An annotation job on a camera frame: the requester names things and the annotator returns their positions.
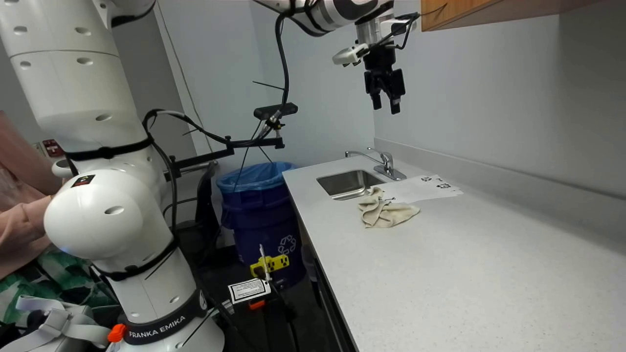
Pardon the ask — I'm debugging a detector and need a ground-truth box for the chrome faucet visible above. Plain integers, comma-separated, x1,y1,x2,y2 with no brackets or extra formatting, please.
343,147,410,182

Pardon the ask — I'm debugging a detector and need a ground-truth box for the blue trash bin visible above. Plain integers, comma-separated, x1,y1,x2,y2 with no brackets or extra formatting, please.
216,161,306,290

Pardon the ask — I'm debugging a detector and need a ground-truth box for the black stereo camera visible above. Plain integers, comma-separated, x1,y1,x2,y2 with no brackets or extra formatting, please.
253,102,300,123

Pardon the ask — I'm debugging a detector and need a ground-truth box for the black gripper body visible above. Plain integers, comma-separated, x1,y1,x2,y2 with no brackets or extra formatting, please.
363,45,408,94

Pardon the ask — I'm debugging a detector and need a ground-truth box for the cream cloth towel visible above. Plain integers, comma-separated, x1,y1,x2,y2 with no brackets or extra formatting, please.
357,188,423,231

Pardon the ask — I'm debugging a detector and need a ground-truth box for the wooden wall cabinet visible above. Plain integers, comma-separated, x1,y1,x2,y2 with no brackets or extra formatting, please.
419,0,593,33

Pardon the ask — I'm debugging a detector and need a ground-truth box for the steel sink basin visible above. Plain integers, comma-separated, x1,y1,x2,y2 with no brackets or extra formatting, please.
316,168,388,200

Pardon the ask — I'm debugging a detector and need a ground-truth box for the white paper marker sheet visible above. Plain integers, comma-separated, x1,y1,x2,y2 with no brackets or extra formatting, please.
374,172,466,206

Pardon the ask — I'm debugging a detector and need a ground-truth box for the orange round knob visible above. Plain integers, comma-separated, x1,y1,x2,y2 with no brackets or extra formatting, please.
106,321,130,346

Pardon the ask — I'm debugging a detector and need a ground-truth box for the yellow clamp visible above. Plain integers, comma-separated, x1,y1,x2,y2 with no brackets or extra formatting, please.
249,243,292,284

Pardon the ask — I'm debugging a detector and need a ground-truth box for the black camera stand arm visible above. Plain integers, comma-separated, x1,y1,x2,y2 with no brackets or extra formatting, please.
171,119,288,176

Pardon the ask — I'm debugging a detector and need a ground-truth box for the white label tag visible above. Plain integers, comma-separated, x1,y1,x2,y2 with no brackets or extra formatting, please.
226,278,275,305

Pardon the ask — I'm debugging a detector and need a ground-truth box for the grey white strap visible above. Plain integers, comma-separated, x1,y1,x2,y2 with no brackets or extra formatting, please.
0,295,110,352

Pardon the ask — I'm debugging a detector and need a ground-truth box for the green patterned cloth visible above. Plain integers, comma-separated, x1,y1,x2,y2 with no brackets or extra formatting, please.
0,247,122,329

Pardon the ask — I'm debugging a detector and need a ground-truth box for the pink sleeved forearm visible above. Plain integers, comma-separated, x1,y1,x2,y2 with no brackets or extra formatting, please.
0,114,65,282

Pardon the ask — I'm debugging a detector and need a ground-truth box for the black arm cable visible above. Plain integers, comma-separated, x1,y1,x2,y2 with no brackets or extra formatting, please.
273,10,294,106

